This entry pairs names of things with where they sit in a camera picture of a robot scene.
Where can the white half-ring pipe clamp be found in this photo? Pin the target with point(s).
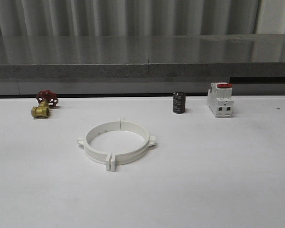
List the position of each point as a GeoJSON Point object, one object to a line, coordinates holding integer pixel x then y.
{"type": "Point", "coordinates": [138, 151]}

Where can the black cylindrical capacitor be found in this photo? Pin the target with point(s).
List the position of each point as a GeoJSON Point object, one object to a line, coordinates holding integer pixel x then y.
{"type": "Point", "coordinates": [179, 101]}

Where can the brass valve red handwheel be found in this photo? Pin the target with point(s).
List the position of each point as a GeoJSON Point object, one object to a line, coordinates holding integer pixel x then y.
{"type": "Point", "coordinates": [46, 99]}

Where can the grey stone countertop ledge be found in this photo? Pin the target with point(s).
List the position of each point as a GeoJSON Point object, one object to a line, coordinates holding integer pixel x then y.
{"type": "Point", "coordinates": [197, 58]}

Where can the white circuit breaker red switch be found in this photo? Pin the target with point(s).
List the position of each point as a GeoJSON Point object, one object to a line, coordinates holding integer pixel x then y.
{"type": "Point", "coordinates": [220, 99]}

